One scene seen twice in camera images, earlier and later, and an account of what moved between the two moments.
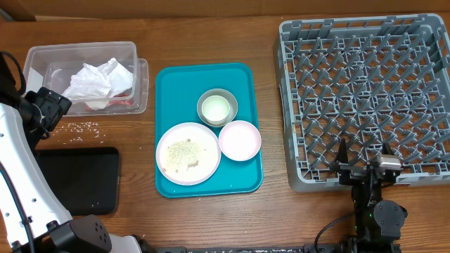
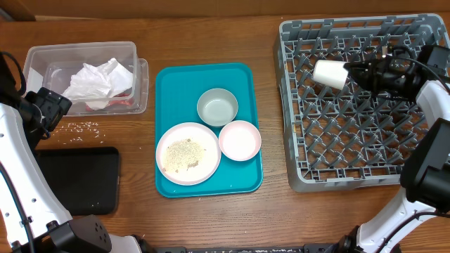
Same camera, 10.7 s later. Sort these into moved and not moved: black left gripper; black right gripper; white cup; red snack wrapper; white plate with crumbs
Moved: black right gripper; white cup
Not moved: black left gripper; white plate with crumbs; red snack wrapper
